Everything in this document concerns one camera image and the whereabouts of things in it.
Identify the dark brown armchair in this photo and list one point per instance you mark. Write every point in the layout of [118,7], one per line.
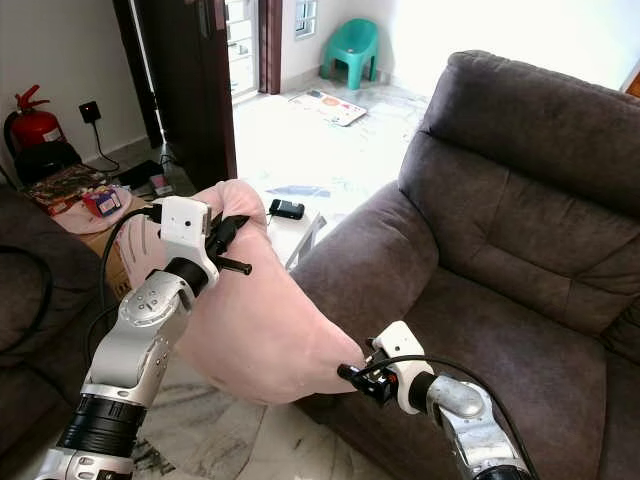
[25,400]

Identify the small blue red box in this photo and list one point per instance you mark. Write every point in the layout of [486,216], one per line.
[105,200]

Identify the red fire extinguisher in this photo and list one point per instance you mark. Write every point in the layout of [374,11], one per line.
[38,125]

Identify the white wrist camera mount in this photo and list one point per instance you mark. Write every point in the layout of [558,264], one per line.
[405,345]
[183,226]

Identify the colourful printed floor mat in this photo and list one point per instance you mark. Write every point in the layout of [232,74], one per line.
[328,106]

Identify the dark brown fabric sofa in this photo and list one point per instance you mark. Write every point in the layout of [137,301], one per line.
[510,260]

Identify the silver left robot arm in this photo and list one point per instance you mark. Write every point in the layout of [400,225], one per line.
[145,345]

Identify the black bag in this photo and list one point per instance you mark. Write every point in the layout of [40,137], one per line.
[48,162]

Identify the pink plush pillow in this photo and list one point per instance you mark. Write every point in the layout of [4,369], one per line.
[260,320]

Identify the dark wooden door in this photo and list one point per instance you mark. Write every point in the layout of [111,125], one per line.
[190,90]

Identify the barred window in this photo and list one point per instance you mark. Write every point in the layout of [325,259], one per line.
[306,18]

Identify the cardboard box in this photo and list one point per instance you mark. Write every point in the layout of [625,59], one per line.
[93,245]

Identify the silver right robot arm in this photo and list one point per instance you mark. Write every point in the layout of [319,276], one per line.
[475,425]

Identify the white side table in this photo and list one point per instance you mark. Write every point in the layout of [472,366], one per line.
[300,238]

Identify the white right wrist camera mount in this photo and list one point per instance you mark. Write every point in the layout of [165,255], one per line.
[405,345]

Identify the black wall plug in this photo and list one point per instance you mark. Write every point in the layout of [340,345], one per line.
[90,111]

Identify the brown door frame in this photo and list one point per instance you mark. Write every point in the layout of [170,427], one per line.
[270,45]

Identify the green plastic chair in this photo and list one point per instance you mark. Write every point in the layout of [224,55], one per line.
[350,48]

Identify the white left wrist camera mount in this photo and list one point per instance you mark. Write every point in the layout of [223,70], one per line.
[183,226]

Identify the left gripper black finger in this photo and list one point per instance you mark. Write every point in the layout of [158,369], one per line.
[224,227]

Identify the patterned brown packet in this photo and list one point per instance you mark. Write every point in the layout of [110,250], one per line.
[65,183]

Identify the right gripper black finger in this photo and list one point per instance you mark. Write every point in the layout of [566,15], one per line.
[353,377]

